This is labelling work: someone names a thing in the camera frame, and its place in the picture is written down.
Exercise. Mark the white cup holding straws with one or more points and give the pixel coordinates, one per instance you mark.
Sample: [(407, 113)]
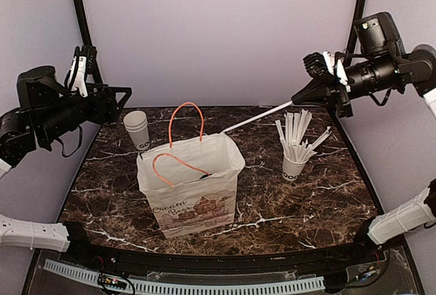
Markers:
[(291, 170)]

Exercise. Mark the right black frame post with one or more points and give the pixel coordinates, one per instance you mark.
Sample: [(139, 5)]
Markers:
[(352, 39)]

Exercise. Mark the white slotted cable duct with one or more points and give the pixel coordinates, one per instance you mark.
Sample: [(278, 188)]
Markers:
[(168, 283)]

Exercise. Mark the black frame post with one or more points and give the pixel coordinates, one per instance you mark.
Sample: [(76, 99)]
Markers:
[(352, 39), (95, 78)]

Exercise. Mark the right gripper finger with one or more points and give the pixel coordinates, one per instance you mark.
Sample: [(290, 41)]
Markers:
[(313, 87), (315, 100)]

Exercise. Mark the single white straw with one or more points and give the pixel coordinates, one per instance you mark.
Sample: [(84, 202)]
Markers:
[(259, 116)]

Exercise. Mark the stack of white paper cups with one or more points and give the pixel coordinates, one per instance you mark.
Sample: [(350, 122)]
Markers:
[(136, 125)]

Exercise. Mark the white paper takeout bag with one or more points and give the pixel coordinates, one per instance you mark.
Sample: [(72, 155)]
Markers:
[(182, 203)]

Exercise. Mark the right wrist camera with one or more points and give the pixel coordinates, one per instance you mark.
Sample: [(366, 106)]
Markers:
[(326, 67)]

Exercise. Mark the left black frame post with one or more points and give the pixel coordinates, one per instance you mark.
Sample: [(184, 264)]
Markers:
[(95, 78)]

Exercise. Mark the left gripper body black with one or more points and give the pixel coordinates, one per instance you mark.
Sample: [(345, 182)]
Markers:
[(97, 114)]

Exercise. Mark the bundle of white wrapped straws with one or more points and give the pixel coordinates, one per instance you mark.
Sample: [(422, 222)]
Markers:
[(291, 136)]

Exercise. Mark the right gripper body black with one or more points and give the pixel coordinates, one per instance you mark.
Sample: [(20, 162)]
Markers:
[(342, 98)]

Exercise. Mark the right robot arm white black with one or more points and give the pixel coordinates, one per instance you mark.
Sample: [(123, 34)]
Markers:
[(385, 67)]

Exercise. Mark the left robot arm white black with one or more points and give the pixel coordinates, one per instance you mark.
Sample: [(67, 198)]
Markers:
[(47, 111)]

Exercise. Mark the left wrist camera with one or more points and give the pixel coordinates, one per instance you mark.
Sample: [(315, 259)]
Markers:
[(83, 64)]

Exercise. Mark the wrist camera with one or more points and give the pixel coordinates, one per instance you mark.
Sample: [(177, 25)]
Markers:
[(83, 64), (326, 67)]

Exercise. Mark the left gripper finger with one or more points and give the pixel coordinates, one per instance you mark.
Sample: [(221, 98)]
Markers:
[(120, 103), (112, 91)]

